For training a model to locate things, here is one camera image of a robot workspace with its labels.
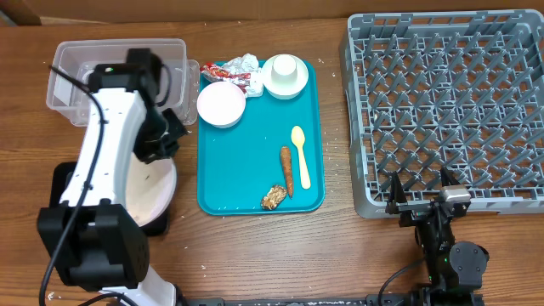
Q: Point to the black tray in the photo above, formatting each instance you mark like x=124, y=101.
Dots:
x=61, y=178

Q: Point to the red snack wrapper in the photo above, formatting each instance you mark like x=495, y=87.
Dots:
x=215, y=73

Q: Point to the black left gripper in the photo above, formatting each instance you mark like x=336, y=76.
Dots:
x=150, y=154

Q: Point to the carrot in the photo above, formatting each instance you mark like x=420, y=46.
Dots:
x=286, y=163

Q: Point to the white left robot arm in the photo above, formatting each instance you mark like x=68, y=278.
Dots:
x=91, y=238

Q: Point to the pink plate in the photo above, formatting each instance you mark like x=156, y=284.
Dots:
x=150, y=188

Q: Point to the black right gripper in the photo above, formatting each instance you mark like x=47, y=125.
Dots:
x=414, y=212

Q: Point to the cream cup upside down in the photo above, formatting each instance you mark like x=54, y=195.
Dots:
x=284, y=69

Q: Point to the yellow plastic spoon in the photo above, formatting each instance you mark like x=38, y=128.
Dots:
x=298, y=139

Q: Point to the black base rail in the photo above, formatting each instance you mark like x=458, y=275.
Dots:
x=370, y=300

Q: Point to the grey dish rack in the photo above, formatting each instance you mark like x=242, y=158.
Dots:
x=461, y=90

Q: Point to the pink bowl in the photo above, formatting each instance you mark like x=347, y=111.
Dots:
x=221, y=104

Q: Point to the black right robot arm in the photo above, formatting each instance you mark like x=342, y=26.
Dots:
x=455, y=269

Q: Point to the teal plastic tray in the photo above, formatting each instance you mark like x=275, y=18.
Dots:
x=237, y=166

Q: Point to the crumpled foil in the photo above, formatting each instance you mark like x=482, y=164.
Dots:
x=248, y=63

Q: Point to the brown food lump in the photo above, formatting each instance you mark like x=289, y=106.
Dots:
x=274, y=197

